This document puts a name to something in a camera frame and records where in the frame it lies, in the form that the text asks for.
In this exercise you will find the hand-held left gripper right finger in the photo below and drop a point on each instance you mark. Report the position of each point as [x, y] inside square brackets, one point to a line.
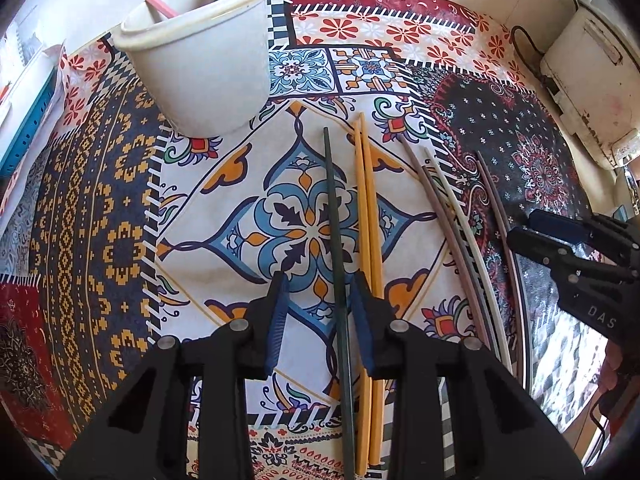
[362, 325]

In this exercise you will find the white rice cooker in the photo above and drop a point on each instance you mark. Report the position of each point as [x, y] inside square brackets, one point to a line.
[590, 85]

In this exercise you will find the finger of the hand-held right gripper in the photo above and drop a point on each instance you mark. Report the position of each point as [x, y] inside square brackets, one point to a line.
[560, 225]
[535, 247]

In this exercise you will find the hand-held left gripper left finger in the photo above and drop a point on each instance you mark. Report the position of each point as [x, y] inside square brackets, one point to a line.
[277, 320]

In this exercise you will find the patterned tablecloth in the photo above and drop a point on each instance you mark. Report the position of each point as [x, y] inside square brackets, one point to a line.
[100, 210]

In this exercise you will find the white chopstick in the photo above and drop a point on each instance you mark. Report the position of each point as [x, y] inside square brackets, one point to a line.
[467, 240]

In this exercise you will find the grey-brown chopstick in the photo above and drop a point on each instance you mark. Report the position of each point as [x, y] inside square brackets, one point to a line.
[440, 210]

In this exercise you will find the person's right hand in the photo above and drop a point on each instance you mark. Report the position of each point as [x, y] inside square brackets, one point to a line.
[615, 375]

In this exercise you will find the white plastic cup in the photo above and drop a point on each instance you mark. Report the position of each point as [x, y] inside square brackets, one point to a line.
[200, 75]

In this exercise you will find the white and blue plastic basket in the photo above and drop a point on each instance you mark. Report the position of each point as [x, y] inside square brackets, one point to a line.
[25, 130]

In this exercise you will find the yellow chopstick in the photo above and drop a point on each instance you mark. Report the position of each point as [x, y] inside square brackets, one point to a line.
[372, 220]
[361, 220]

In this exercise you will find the mauve chopstick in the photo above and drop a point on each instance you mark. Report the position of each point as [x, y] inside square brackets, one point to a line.
[495, 195]
[488, 200]

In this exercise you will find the dark green chopstick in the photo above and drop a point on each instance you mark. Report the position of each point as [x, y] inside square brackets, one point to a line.
[334, 220]

